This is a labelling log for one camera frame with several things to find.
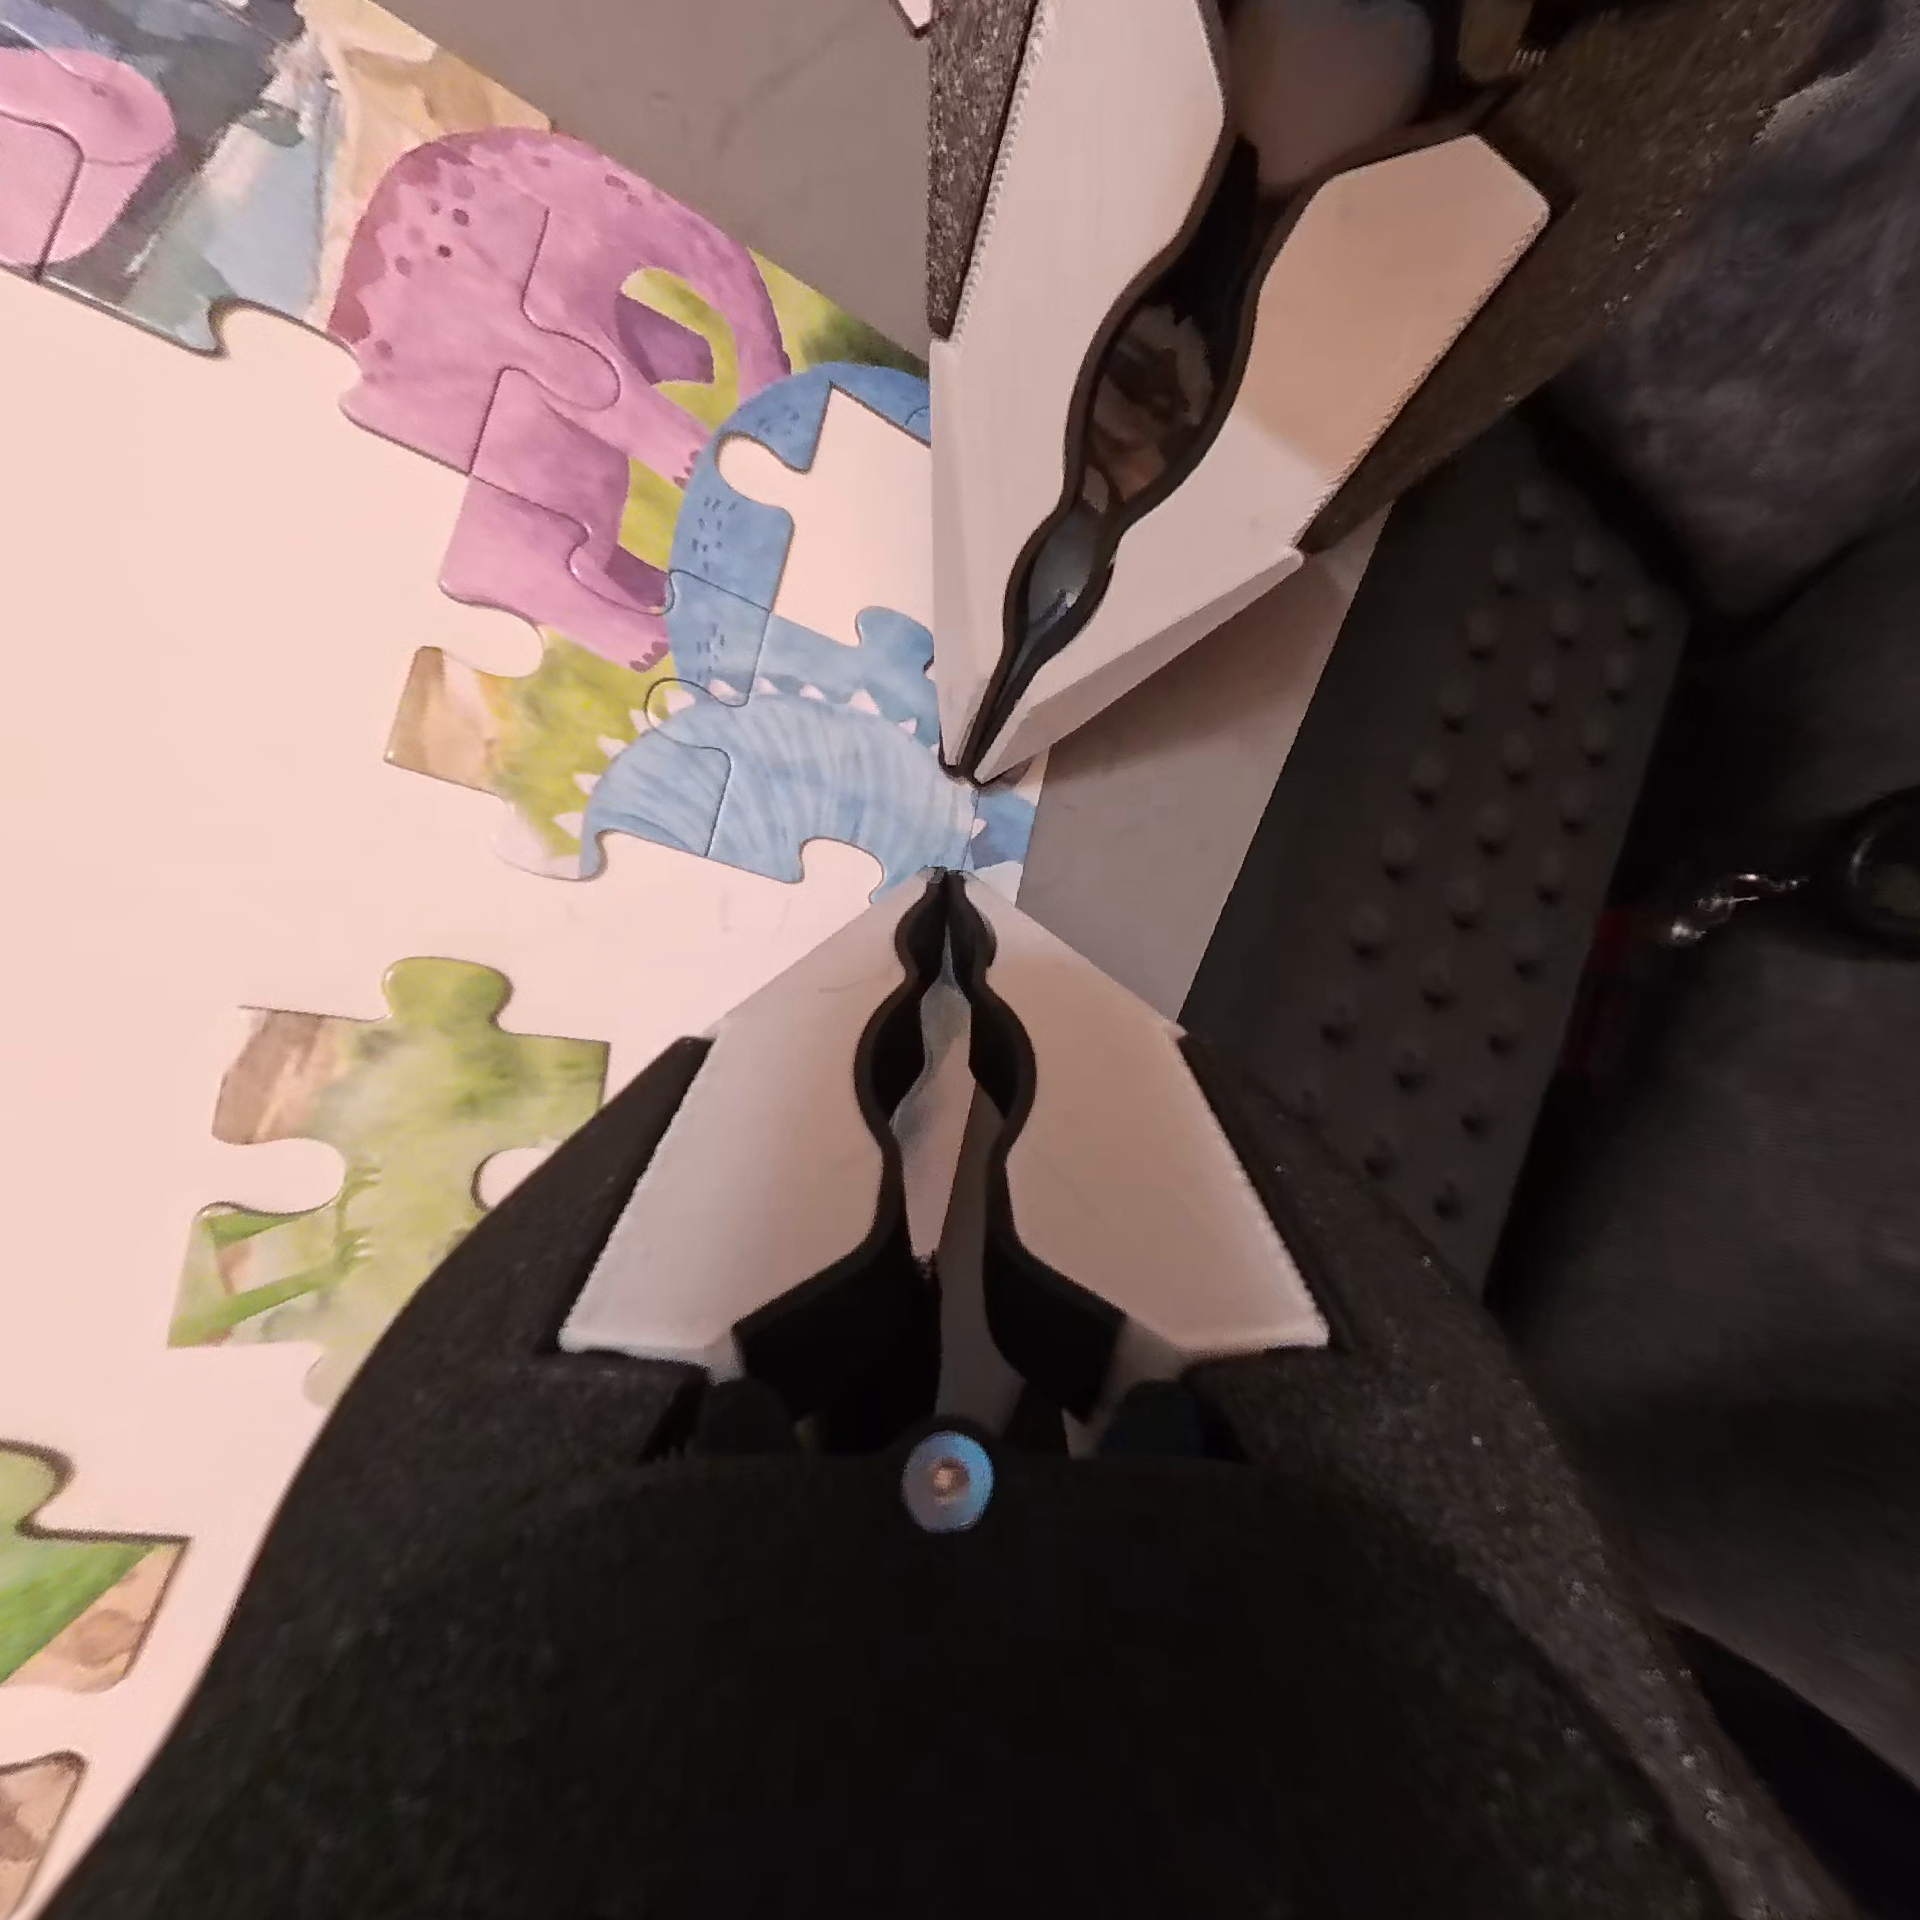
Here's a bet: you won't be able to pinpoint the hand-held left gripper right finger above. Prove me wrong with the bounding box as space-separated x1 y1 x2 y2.
957 874 1332 1418

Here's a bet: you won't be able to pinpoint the green printed puzzle piece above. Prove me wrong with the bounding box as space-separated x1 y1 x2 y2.
165 957 612 1407

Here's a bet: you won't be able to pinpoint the person's right forearm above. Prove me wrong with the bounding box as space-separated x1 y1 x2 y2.
1545 0 1920 632

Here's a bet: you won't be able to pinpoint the joined printed puzzle pieces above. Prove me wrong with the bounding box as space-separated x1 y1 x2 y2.
322 127 938 883

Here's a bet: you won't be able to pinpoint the pink corner puzzle piece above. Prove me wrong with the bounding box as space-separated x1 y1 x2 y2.
0 52 175 280

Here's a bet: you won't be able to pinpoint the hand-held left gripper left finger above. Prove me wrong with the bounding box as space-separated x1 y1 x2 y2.
559 874 949 1385

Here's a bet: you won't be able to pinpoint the green striped puzzle piece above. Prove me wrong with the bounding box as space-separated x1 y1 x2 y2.
0 1440 189 1696

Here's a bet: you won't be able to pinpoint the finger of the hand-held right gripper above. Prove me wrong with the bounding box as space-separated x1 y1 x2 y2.
927 0 1240 775
979 132 1552 789

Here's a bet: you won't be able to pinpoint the person's dark grey clothing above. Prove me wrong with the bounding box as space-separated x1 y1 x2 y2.
1493 840 1920 1773

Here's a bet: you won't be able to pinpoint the metal lanyard clip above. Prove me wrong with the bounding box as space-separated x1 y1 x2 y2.
1671 796 1920 948

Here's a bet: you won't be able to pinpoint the landscape jigsaw puzzle board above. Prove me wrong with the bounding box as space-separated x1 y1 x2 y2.
0 0 1053 1920

